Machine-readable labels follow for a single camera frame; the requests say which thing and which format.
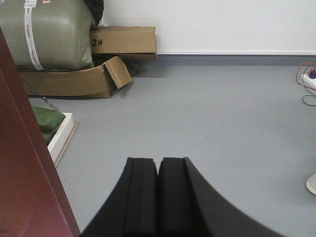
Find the white power strip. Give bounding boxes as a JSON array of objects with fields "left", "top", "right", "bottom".
[{"left": 301, "top": 74, "right": 316, "bottom": 89}]

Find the lower green sandbag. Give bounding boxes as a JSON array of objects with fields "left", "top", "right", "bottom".
[{"left": 41, "top": 125, "right": 60, "bottom": 145}]

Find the closed long cardboard box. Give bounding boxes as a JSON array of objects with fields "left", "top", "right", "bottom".
[{"left": 90, "top": 27, "right": 157, "bottom": 60}]

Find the upper green sandbag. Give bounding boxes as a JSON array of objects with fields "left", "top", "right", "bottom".
[{"left": 32, "top": 106, "right": 66, "bottom": 131}]

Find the black jacket on sack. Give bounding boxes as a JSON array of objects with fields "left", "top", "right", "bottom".
[{"left": 84, "top": 0, "right": 104, "bottom": 26}]

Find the reddish brown wooden door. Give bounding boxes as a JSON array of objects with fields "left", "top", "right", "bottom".
[{"left": 0, "top": 38, "right": 80, "bottom": 237}]

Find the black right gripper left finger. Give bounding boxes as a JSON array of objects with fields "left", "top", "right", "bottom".
[{"left": 81, "top": 158, "right": 157, "bottom": 237}]

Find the olive green woven sack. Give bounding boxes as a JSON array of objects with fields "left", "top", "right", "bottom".
[{"left": 0, "top": 0, "right": 94, "bottom": 71}]

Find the seated person in black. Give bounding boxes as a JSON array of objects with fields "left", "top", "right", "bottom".
[{"left": 306, "top": 174, "right": 316, "bottom": 195}]

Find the thin steel guy wire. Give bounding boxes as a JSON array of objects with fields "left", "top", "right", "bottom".
[{"left": 18, "top": 75, "right": 60, "bottom": 112}]

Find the open flat cardboard box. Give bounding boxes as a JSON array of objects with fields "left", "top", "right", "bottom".
[{"left": 18, "top": 56, "right": 132, "bottom": 98}]

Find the white wooden door frame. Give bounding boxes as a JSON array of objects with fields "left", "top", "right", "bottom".
[{"left": 47, "top": 113, "right": 74, "bottom": 165}]

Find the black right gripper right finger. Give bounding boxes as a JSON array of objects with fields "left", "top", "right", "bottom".
[{"left": 158, "top": 158, "right": 281, "bottom": 237}]

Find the orange cable on floor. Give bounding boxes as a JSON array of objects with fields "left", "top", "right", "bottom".
[{"left": 295, "top": 62, "right": 316, "bottom": 107}]

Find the plywood base board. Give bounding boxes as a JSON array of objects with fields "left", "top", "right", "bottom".
[{"left": 54, "top": 121, "right": 79, "bottom": 167}]

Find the green sandbag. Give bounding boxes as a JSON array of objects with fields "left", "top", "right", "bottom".
[
  {"left": 41, "top": 125, "right": 60, "bottom": 145},
  {"left": 32, "top": 106, "right": 66, "bottom": 131}
]

